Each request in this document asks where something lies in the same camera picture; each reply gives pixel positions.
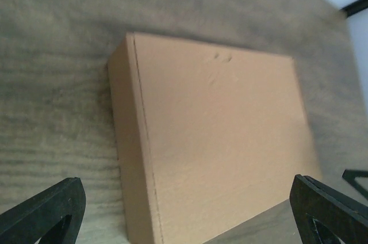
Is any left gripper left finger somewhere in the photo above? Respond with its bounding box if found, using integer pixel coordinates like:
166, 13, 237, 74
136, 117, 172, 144
1, 177, 86, 243

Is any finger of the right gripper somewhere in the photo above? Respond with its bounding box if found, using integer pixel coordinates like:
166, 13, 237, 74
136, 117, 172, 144
342, 169, 368, 198

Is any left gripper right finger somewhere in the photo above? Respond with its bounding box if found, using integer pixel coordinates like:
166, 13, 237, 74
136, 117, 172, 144
289, 174, 367, 243

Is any cardboard box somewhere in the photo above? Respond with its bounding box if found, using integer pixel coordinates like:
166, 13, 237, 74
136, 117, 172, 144
108, 32, 322, 243

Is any right black frame post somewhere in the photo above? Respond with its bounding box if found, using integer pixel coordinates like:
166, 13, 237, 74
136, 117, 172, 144
340, 0, 368, 18

